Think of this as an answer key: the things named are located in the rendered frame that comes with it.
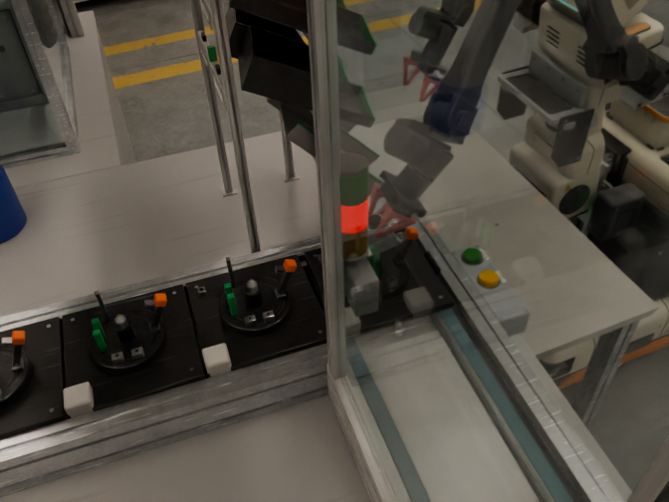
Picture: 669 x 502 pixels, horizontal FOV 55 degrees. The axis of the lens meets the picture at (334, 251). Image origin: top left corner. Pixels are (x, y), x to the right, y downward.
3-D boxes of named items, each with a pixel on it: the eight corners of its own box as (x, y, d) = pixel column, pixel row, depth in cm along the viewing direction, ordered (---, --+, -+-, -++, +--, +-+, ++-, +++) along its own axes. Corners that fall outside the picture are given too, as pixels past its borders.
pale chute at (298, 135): (367, 166, 157) (380, 154, 155) (378, 200, 147) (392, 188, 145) (279, 104, 141) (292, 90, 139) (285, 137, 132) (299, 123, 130)
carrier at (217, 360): (297, 260, 140) (293, 216, 131) (334, 344, 123) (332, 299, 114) (186, 289, 134) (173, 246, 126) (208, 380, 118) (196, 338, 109)
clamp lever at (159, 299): (158, 322, 122) (165, 292, 118) (160, 329, 121) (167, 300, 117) (138, 322, 121) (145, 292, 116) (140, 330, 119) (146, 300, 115)
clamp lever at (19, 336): (22, 359, 117) (25, 330, 113) (22, 367, 116) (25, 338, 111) (0, 360, 115) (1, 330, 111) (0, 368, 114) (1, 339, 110)
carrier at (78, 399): (184, 290, 134) (171, 246, 126) (206, 380, 118) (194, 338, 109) (64, 322, 129) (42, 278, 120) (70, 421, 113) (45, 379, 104)
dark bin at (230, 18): (337, 65, 153) (350, 36, 148) (346, 93, 143) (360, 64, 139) (222, 27, 142) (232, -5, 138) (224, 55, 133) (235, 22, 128)
